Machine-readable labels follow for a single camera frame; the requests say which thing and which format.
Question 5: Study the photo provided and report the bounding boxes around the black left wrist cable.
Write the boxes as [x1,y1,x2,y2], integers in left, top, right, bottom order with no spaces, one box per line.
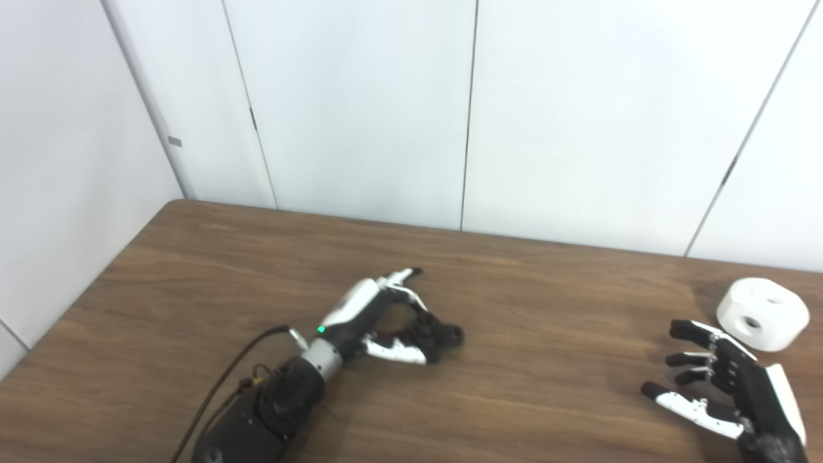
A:
[170,325,308,463]

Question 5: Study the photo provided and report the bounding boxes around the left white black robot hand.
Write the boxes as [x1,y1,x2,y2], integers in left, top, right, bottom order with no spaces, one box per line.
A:
[318,268,431,366]

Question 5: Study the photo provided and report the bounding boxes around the thin wires with yellow tag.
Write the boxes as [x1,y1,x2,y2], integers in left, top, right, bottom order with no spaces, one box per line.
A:
[237,364,272,394]

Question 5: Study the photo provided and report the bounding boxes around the black plastic holder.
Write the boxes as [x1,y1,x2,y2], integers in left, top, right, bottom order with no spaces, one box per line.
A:
[389,314,465,365]

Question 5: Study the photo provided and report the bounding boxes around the round white plastic piece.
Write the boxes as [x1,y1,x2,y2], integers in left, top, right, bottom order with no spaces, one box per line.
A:
[716,277,810,352]

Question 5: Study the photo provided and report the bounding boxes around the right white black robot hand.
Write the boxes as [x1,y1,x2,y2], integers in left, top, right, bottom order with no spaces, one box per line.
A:
[641,320,809,463]

